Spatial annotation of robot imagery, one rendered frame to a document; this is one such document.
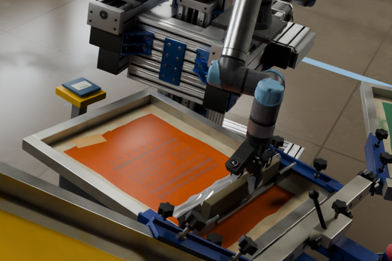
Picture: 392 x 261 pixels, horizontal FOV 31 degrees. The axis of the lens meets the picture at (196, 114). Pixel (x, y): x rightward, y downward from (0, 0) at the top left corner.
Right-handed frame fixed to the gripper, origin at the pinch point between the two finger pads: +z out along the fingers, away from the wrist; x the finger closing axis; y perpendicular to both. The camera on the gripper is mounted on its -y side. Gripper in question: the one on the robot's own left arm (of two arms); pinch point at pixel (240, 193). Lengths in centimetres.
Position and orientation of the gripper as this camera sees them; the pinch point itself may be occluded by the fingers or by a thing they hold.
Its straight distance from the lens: 204.1
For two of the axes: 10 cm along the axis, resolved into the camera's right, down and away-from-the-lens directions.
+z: -1.7, 8.6, 4.8
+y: 6.1, -2.9, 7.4
